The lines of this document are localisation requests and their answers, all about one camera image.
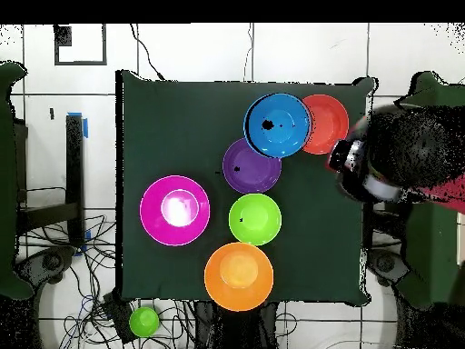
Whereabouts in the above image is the large red-orange bowl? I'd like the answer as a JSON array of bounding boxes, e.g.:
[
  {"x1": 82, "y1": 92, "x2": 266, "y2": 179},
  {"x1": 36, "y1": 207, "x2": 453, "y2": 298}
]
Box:
[{"x1": 301, "y1": 94, "x2": 351, "y2": 156}]

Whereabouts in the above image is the black square floor frame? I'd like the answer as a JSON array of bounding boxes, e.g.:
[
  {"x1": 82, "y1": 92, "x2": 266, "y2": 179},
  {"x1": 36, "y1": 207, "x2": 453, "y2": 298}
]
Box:
[{"x1": 54, "y1": 24, "x2": 109, "y2": 66}]

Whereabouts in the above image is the dark green table cloth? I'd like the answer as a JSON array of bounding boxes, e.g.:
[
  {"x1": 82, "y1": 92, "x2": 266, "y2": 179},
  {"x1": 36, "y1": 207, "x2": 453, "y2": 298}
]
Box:
[{"x1": 114, "y1": 68, "x2": 378, "y2": 305}]

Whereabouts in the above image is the purple bowl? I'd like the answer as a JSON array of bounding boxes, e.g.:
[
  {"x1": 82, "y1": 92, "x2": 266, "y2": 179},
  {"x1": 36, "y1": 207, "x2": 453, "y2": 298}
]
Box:
[{"x1": 222, "y1": 137, "x2": 283, "y2": 194}]

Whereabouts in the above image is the black metal stand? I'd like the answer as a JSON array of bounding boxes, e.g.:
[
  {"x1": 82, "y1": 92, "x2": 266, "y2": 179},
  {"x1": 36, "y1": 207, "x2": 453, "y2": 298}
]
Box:
[{"x1": 17, "y1": 112, "x2": 90, "y2": 252}]

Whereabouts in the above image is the small green round bowl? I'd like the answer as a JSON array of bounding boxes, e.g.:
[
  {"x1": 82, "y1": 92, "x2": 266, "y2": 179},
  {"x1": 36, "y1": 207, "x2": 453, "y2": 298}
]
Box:
[{"x1": 128, "y1": 305, "x2": 161, "y2": 339}]

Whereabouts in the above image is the green covered side table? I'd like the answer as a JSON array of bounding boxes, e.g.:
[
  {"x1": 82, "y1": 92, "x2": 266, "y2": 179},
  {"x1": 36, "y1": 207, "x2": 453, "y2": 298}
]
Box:
[
  {"x1": 0, "y1": 60, "x2": 34, "y2": 301},
  {"x1": 395, "y1": 70, "x2": 465, "y2": 310}
]

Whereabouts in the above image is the large magenta bowl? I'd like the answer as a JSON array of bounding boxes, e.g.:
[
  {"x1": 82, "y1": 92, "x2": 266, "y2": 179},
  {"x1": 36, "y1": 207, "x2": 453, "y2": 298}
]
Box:
[{"x1": 138, "y1": 174, "x2": 212, "y2": 248}]

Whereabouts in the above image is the blue bowl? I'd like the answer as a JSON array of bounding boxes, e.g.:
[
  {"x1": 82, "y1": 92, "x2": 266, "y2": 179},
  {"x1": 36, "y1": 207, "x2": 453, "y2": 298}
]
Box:
[{"x1": 242, "y1": 92, "x2": 313, "y2": 160}]

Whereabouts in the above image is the large light orange bowl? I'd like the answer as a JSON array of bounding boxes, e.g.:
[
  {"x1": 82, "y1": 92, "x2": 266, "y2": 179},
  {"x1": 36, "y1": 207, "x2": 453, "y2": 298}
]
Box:
[{"x1": 203, "y1": 242, "x2": 276, "y2": 313}]

